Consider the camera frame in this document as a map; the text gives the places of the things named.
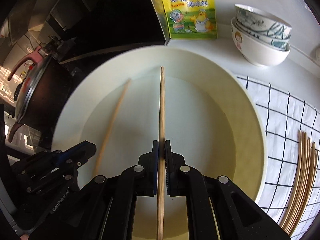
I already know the middle patterned bowl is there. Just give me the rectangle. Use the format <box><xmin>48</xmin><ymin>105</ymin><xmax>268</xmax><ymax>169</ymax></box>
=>
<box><xmin>232</xmin><ymin>18</ymin><xmax>291</xmax><ymax>50</ymax></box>

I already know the patterned bowl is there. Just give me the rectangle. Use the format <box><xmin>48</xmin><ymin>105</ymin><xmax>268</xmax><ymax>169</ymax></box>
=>
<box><xmin>234</xmin><ymin>4</ymin><xmax>292</xmax><ymax>40</ymax></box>
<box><xmin>232</xmin><ymin>18</ymin><xmax>291</xmax><ymax>50</ymax></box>

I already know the wooden chopstick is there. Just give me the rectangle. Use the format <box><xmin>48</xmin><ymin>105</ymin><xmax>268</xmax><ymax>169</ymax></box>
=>
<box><xmin>283</xmin><ymin>131</ymin><xmax>309</xmax><ymax>235</ymax></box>
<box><xmin>280</xmin><ymin>130</ymin><xmax>302</xmax><ymax>234</ymax></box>
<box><xmin>288</xmin><ymin>138</ymin><xmax>317</xmax><ymax>236</ymax></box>
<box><xmin>286</xmin><ymin>132</ymin><xmax>311</xmax><ymax>236</ymax></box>
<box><xmin>92</xmin><ymin>79</ymin><xmax>132</xmax><ymax>177</ymax></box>
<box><xmin>281</xmin><ymin>130</ymin><xmax>306</xmax><ymax>235</ymax></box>
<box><xmin>157</xmin><ymin>67</ymin><xmax>165</xmax><ymax>240</ymax></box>
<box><xmin>289</xmin><ymin>144</ymin><xmax>318</xmax><ymax>237</ymax></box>

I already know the white cartoon bowl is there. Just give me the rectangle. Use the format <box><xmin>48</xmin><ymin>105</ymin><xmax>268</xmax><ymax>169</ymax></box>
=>
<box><xmin>231</xmin><ymin>18</ymin><xmax>291</xmax><ymax>67</ymax></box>

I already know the white grid cloth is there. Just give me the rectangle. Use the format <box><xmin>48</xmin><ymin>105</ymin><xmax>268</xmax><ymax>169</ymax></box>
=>
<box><xmin>235</xmin><ymin>74</ymin><xmax>320</xmax><ymax>240</ymax></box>

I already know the yellow seasoning pouch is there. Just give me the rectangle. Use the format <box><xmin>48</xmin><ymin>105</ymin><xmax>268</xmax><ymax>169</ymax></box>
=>
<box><xmin>162</xmin><ymin>0</ymin><xmax>217</xmax><ymax>40</ymax></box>

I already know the glass pot lid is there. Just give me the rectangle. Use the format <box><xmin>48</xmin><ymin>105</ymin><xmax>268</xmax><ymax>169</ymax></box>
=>
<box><xmin>8</xmin><ymin>46</ymin><xmax>51</xmax><ymax>123</ymax></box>

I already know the dark cooking pot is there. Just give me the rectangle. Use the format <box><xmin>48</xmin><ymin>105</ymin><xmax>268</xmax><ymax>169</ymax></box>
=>
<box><xmin>8</xmin><ymin>55</ymin><xmax>72</xmax><ymax>142</ymax></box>

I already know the top patterned bowl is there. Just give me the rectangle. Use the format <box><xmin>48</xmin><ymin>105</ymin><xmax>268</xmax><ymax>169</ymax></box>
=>
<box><xmin>234</xmin><ymin>4</ymin><xmax>292</xmax><ymax>40</ymax></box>

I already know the cream round tray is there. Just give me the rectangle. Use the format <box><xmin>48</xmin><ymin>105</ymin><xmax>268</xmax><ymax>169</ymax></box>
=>
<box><xmin>51</xmin><ymin>45</ymin><xmax>267</xmax><ymax>240</ymax></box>

